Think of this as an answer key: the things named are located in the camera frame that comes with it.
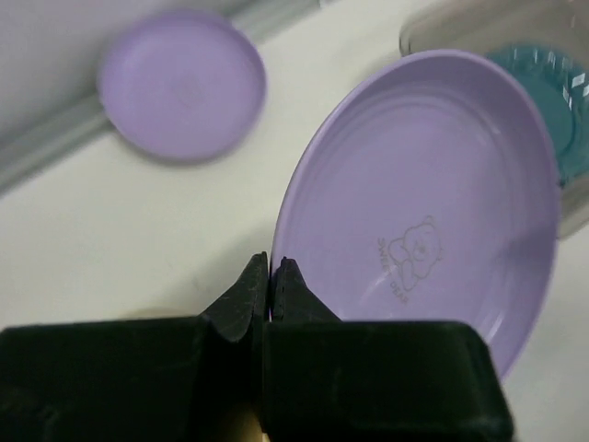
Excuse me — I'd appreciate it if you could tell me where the teal scalloped plate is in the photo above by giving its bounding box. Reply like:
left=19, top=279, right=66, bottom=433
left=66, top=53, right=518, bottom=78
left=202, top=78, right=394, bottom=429
left=487, top=43, right=588, bottom=188

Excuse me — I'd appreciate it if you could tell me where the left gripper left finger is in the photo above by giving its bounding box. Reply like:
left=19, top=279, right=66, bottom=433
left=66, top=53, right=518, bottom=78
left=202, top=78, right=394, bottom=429
left=1, top=253, right=269, bottom=441

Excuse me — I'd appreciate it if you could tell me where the clear plastic bin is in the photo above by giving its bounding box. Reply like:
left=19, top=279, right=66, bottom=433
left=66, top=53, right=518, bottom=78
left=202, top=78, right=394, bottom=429
left=399, top=1, right=588, bottom=238

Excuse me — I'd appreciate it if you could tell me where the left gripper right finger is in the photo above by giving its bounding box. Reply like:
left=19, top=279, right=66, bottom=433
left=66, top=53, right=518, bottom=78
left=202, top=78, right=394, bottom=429
left=261, top=259, right=514, bottom=441

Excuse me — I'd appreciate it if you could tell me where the purple plate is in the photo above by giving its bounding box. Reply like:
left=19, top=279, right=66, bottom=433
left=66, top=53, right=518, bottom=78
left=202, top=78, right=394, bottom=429
left=271, top=50, right=560, bottom=375
left=97, top=8, right=268, bottom=162

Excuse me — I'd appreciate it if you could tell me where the aluminium table frame rail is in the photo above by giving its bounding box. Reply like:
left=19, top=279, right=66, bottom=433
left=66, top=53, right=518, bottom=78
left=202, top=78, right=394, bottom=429
left=1, top=1, right=319, bottom=194

